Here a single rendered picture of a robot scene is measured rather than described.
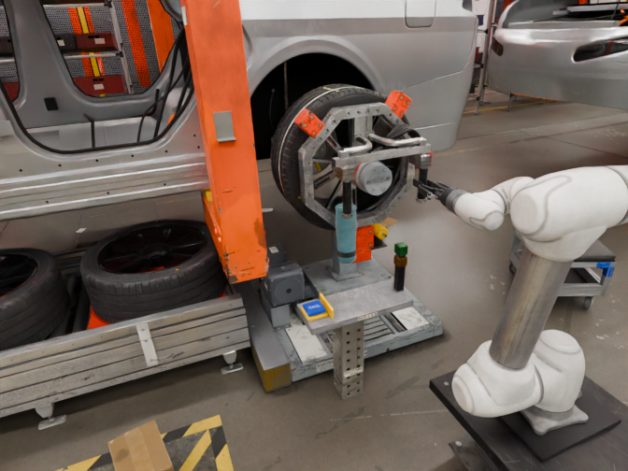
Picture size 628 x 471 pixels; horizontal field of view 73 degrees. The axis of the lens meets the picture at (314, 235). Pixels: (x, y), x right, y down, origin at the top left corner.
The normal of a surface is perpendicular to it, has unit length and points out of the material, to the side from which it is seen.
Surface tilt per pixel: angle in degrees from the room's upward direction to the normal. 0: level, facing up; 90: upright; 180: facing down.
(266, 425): 0
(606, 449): 0
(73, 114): 87
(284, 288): 90
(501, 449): 0
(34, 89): 89
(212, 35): 90
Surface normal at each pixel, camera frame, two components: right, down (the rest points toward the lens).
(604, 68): -0.64, 0.36
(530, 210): -0.96, 0.08
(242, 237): 0.36, 0.40
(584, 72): -0.79, 0.32
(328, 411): -0.04, -0.89
